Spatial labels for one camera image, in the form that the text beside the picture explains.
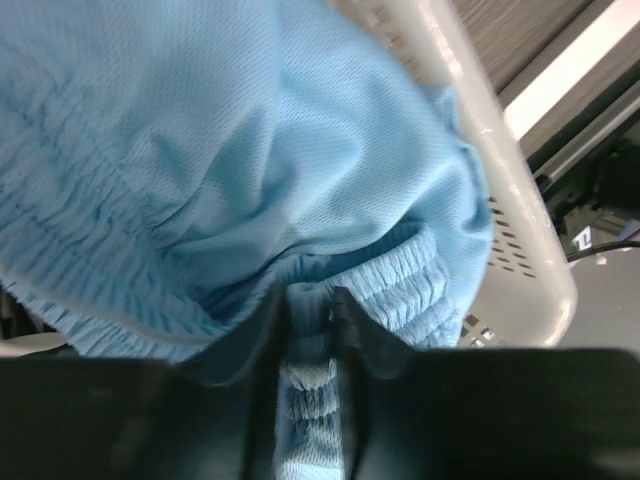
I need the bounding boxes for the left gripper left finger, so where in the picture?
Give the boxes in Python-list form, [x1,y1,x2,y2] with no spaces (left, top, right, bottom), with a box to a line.
[1,290,283,479]

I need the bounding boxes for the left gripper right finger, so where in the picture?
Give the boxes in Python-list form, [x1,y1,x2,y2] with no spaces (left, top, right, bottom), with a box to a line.
[333,288,639,479]

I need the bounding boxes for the light blue shorts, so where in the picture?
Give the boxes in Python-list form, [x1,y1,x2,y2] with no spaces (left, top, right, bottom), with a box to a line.
[1,1,493,479]

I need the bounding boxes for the white plastic basket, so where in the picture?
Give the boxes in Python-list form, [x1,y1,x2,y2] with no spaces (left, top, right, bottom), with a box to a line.
[331,1,577,347]

